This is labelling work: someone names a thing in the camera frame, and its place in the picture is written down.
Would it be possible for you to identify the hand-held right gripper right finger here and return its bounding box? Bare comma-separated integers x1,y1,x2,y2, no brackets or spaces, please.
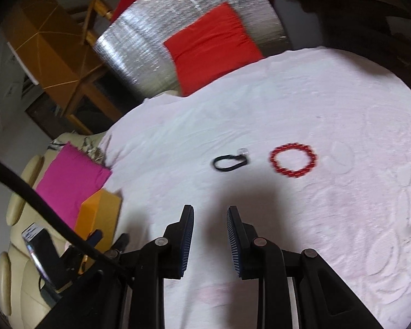
227,206,384,329

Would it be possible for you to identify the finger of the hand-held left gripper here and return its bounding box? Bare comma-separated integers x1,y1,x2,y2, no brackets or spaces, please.
88,229,104,248
109,233,130,252

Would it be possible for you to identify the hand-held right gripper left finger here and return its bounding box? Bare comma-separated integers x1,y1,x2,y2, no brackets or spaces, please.
48,205,195,329

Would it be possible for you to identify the orange cardboard box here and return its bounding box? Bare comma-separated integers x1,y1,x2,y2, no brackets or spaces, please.
75,189,122,247

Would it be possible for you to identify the black cord bracelet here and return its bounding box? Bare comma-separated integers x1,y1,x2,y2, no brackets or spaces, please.
212,147,250,172

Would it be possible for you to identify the red bead bracelet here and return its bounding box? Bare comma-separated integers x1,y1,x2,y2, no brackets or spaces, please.
269,143,318,179

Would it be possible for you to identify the cream sofa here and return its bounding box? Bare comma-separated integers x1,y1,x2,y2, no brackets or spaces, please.
0,132,113,316

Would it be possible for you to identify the magenta cushion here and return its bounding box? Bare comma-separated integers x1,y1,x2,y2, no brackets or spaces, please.
36,143,113,227

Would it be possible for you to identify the patterned cloth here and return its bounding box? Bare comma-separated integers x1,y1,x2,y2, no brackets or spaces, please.
79,137,107,165

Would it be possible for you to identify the pale pink towel blanket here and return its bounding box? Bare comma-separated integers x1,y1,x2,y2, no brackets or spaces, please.
99,46,411,329

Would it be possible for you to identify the wooden table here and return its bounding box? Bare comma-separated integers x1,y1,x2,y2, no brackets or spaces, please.
3,0,124,134

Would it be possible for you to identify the silver foil mat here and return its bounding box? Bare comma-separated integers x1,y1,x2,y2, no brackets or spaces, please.
94,0,290,98

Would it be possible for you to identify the wooden chair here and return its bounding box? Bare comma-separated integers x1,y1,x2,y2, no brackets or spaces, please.
72,0,124,45

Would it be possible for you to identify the dark wooden shelf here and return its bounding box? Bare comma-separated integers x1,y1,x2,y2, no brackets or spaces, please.
277,0,411,90

